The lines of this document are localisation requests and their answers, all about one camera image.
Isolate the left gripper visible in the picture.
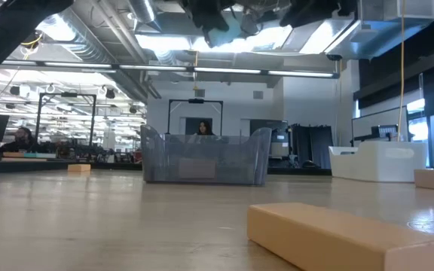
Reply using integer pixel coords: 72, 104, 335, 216
181, 0, 231, 32

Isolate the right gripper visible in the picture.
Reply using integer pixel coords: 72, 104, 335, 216
280, 0, 357, 29

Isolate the teal rectangular block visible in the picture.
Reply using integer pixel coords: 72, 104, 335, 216
206, 14, 241, 49

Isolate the white plastic bin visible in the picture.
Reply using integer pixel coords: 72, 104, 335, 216
329, 141, 428, 184

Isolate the orange rectangular block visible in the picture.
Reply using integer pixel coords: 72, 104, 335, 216
67, 163, 92, 173

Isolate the long ceiling light bar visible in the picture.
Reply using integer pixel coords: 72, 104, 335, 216
0, 59, 341, 79

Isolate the person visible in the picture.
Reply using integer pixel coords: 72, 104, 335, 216
195, 119, 217, 137
0, 126, 50, 154

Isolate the black fabric screen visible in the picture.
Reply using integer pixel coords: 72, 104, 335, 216
290, 123, 334, 170

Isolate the grey translucent plastic bin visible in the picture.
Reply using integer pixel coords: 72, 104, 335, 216
140, 124, 273, 186

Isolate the dark equipment cabinet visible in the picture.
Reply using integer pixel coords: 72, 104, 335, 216
249, 119, 290, 159

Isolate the black desktop device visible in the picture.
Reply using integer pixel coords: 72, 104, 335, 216
370, 123, 400, 142

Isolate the long orange block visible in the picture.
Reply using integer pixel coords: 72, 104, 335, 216
246, 202, 434, 271

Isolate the thin teal slab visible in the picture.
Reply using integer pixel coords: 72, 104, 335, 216
23, 152, 57, 160

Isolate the shiny round duct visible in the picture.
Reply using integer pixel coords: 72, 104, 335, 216
127, 0, 157, 24

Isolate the black metal rig frame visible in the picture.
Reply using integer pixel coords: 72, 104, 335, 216
167, 98, 225, 136
35, 92, 98, 148

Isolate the large rectangular air duct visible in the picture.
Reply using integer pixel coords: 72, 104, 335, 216
324, 0, 434, 61

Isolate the black aluminium table frame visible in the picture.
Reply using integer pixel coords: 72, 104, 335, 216
0, 160, 333, 177

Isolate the black ceiling cable reel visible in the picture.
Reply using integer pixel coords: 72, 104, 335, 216
20, 32, 44, 50

